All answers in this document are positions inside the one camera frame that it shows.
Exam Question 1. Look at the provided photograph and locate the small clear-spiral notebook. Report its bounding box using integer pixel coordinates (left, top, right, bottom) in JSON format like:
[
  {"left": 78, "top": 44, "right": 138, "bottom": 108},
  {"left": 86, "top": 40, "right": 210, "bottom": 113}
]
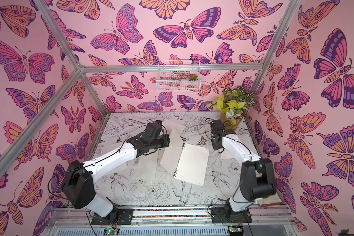
[{"left": 130, "top": 149, "right": 160, "bottom": 180}]

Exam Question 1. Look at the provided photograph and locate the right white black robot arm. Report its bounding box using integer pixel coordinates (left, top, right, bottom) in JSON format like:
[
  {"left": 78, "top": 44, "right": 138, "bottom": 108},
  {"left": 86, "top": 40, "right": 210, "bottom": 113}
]
[{"left": 209, "top": 120, "right": 277, "bottom": 215}]

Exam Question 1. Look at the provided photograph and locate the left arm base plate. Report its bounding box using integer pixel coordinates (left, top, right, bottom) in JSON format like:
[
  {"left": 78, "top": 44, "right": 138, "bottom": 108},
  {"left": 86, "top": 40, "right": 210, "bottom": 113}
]
[{"left": 91, "top": 208, "right": 134, "bottom": 225}]

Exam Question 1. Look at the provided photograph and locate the white wire basket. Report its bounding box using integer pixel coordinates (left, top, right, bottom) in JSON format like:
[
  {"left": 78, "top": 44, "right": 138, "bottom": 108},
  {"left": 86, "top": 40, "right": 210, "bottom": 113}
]
[{"left": 155, "top": 60, "right": 202, "bottom": 92}]

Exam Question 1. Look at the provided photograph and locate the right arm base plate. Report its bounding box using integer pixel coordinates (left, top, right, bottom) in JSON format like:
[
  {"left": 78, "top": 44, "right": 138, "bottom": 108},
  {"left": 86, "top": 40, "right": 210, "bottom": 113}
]
[{"left": 207, "top": 206, "right": 252, "bottom": 224}]

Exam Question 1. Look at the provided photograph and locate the potted green plant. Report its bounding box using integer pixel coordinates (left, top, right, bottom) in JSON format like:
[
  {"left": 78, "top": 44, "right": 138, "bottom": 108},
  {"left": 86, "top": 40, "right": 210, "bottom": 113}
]
[{"left": 206, "top": 86, "right": 256, "bottom": 131}]

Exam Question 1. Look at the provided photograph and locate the CAMP spiral notebook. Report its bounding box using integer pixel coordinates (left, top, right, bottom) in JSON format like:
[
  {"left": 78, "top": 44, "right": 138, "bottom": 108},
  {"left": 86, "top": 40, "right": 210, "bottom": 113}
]
[{"left": 160, "top": 129, "right": 209, "bottom": 186}]

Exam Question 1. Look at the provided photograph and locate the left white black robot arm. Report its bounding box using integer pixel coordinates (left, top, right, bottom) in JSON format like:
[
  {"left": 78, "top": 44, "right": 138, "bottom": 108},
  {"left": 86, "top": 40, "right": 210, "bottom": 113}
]
[{"left": 61, "top": 120, "right": 170, "bottom": 218}]

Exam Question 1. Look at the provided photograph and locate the beige oven mitt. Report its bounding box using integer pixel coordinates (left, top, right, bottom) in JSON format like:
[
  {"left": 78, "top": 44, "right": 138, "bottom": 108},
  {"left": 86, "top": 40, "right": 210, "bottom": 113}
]
[{"left": 258, "top": 193, "right": 284, "bottom": 207}]

